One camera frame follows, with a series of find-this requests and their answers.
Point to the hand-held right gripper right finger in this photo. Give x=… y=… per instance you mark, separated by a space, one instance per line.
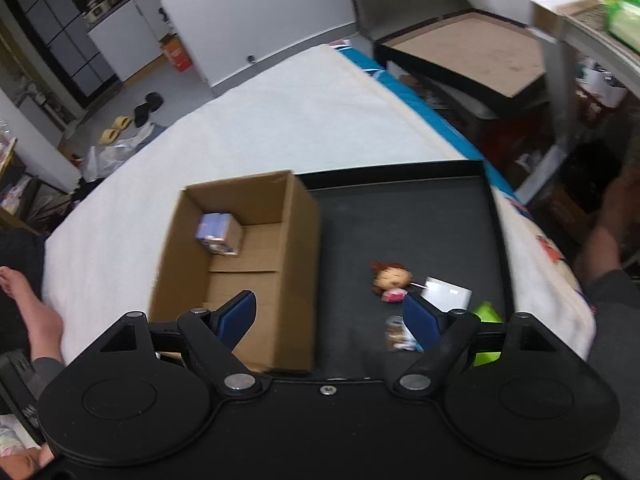
x=417 y=317

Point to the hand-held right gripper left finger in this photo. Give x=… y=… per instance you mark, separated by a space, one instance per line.
x=240 y=316

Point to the clear capsule blue figurine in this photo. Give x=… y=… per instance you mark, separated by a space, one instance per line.
x=397 y=335

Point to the white charger plug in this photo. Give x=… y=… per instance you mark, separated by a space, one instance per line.
x=447 y=297

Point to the green and pink toy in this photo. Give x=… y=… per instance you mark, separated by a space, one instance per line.
x=487 y=313

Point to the brown cardboard box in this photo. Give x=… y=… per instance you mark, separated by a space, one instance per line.
x=300 y=270

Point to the black shallow tray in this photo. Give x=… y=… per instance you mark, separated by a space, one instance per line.
x=400 y=220

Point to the brown-haired doll figurine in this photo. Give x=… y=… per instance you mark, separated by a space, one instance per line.
x=392 y=280

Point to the person's bare foot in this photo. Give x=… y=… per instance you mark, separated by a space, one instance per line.
x=35 y=310

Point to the small purple printed box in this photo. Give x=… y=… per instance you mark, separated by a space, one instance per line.
x=217 y=232

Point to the red bag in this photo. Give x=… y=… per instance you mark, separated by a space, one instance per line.
x=505 y=135

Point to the clear plastic bag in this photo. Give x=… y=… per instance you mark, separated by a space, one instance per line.
x=107 y=157

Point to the yellow slipper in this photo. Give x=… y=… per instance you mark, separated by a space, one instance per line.
x=108 y=135
x=121 y=122

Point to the black slipper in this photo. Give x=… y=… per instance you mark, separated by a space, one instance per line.
x=153 y=100
x=141 y=114

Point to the orange box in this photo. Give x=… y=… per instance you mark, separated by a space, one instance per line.
x=177 y=57

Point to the black box with brown base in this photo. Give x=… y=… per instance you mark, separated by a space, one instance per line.
x=465 y=50

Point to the metal storage shelf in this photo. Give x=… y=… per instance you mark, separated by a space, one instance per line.
x=555 y=60

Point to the white cabinet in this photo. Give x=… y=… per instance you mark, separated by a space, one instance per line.
x=132 y=35

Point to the black framed glass door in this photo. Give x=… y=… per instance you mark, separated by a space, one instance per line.
x=60 y=35

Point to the green packet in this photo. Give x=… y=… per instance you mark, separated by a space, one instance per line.
x=625 y=15

